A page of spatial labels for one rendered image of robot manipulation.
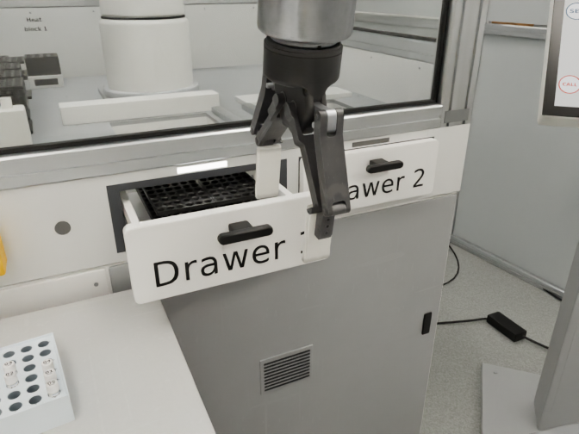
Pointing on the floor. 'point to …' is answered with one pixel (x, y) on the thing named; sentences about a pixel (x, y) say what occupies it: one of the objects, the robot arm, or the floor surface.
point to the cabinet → (305, 327)
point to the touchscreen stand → (532, 383)
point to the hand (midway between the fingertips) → (289, 216)
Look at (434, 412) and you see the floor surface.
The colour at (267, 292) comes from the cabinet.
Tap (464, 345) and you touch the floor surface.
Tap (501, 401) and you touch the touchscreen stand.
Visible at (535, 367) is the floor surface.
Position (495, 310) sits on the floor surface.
